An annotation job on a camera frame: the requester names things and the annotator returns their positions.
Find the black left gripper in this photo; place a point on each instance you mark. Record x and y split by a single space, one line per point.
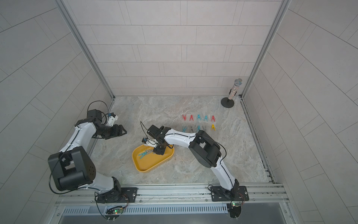
115 133

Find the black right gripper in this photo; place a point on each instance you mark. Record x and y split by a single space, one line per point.
158 150

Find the yellow plastic storage tray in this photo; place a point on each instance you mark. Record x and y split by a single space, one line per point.
150 161

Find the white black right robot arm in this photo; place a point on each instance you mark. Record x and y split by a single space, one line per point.
205 150

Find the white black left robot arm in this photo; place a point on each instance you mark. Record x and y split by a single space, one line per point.
72 168

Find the teal clothespin tray bottom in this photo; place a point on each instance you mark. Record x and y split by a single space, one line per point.
141 155

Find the ventilation grille strip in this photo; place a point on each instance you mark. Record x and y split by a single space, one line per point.
150 209

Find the left controller board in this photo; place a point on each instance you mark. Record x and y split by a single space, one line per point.
114 212

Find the controller board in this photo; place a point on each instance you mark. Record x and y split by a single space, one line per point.
234 210
114 212

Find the right controller board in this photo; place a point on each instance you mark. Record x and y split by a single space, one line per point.
234 210

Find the left corner metal profile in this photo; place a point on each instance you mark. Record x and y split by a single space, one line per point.
79 39

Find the corner metal profile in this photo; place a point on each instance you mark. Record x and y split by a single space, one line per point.
273 30
79 39

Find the right corner metal profile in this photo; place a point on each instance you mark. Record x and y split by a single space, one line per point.
273 30

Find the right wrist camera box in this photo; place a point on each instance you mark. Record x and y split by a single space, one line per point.
156 132

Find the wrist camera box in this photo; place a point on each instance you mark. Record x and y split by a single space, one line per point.
94 113
156 132

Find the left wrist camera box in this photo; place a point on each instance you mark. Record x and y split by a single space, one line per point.
94 113

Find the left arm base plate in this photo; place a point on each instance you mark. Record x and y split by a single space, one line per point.
127 195

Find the aluminium front rail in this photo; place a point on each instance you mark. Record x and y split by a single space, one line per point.
199 194

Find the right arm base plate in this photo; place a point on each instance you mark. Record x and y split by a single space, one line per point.
240 193

